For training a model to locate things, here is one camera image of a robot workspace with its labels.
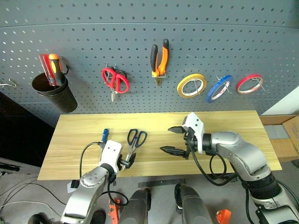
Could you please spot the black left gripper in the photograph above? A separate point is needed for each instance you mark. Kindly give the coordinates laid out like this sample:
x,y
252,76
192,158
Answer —
x,y
122,163

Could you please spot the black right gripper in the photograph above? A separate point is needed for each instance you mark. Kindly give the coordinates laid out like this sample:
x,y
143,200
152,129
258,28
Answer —
x,y
190,140

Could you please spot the black and blue scissors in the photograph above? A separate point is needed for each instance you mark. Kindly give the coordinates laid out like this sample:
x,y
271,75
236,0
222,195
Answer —
x,y
140,137

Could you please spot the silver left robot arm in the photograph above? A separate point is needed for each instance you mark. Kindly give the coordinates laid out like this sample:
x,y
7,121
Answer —
x,y
88,193

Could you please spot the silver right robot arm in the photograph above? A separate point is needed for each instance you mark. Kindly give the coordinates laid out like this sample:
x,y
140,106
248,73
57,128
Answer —
x,y
243,151

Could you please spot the yellow tape roll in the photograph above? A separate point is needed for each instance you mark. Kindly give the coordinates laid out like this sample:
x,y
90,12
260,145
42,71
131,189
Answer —
x,y
179,88

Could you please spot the blue tape roll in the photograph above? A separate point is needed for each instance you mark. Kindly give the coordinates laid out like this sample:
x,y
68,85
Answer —
x,y
211,92

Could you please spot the silver hook holding yellow tape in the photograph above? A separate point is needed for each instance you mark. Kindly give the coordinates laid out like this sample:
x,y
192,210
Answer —
x,y
195,81

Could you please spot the silver hook holding blue tape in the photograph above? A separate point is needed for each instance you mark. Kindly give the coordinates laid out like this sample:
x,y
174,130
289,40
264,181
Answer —
x,y
227,87

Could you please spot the red tape roll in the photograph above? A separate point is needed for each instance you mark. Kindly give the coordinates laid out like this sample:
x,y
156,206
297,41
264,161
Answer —
x,y
238,86

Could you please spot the silver hook holding red tape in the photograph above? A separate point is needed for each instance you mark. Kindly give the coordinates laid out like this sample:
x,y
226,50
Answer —
x,y
261,85

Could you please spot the grey metal pegboard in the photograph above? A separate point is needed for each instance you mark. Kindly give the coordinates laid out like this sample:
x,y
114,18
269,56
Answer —
x,y
140,30

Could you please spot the dark rounded shape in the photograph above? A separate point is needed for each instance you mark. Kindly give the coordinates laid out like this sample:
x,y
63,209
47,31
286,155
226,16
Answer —
x,y
194,205
137,207

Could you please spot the orange plastic piece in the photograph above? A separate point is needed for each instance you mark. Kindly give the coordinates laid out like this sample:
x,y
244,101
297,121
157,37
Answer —
x,y
224,215
114,211

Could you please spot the black clip with white tag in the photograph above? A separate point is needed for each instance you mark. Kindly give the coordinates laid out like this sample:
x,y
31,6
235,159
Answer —
x,y
74,184

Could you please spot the orange and black pliers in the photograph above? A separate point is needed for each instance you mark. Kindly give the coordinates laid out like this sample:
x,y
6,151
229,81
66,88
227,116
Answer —
x,y
163,60

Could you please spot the black metal cup holder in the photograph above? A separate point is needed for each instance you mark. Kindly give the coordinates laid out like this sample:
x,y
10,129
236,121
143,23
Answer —
x,y
60,100

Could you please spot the brown cardboard box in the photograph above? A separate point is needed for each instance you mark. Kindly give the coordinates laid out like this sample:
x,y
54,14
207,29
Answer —
x,y
282,147

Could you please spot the orange and black screwdriver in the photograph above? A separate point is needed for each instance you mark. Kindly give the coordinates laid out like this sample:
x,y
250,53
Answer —
x,y
58,74

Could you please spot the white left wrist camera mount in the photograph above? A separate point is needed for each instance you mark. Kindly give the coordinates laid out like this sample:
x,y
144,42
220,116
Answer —
x,y
112,151

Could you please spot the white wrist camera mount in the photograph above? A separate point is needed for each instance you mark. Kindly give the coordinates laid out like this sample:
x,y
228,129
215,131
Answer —
x,y
112,151
197,130

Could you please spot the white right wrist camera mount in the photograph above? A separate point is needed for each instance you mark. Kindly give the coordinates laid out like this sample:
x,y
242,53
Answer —
x,y
197,130

